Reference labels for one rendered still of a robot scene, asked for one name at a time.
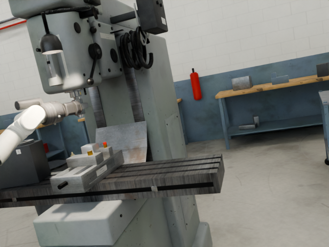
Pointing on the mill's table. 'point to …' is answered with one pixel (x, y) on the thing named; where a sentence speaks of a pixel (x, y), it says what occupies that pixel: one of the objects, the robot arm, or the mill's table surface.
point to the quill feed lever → (93, 50)
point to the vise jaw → (84, 160)
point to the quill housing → (76, 68)
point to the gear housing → (23, 6)
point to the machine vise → (87, 173)
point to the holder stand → (25, 165)
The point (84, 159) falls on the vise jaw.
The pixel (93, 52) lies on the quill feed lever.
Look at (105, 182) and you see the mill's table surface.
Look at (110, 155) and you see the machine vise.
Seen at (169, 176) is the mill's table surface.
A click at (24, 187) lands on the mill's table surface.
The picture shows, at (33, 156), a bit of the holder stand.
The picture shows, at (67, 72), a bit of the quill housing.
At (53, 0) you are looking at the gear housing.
